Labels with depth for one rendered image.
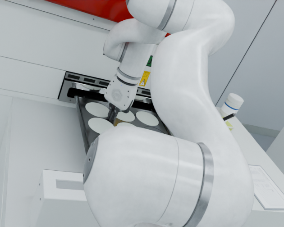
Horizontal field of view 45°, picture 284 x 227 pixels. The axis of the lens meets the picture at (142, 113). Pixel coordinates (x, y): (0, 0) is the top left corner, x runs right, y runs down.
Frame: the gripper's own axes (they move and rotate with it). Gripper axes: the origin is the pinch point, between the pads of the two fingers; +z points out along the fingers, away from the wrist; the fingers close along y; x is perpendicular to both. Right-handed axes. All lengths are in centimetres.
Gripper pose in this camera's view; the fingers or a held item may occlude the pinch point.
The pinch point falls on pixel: (112, 114)
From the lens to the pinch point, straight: 126.6
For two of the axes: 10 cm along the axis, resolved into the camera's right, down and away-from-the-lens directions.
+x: 5.0, -2.4, 8.3
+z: -3.7, 8.1, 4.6
